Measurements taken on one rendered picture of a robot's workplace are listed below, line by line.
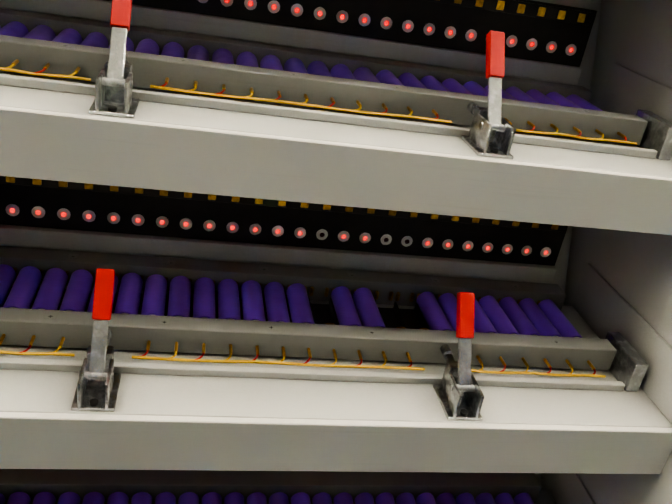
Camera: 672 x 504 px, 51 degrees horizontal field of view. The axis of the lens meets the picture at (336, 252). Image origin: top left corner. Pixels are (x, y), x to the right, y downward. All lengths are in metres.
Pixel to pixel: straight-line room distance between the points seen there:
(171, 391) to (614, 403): 0.36
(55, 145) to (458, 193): 0.28
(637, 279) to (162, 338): 0.41
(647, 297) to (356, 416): 0.29
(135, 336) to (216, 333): 0.06
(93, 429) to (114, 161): 0.18
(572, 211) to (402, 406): 0.19
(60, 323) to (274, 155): 0.20
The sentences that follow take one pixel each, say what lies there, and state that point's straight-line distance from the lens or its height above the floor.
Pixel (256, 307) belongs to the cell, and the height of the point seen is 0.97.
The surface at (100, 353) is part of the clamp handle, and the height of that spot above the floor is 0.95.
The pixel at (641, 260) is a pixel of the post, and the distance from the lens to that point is 0.68.
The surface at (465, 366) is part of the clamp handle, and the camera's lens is 0.55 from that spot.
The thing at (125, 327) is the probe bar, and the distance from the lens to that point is 0.55.
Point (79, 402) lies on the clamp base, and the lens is 0.51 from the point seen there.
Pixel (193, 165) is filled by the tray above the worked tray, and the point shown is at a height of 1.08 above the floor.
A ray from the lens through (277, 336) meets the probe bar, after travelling 0.55.
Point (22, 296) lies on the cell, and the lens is 0.60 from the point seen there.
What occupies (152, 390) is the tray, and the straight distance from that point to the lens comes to 0.53.
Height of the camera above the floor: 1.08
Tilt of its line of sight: 6 degrees down
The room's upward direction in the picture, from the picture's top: 5 degrees clockwise
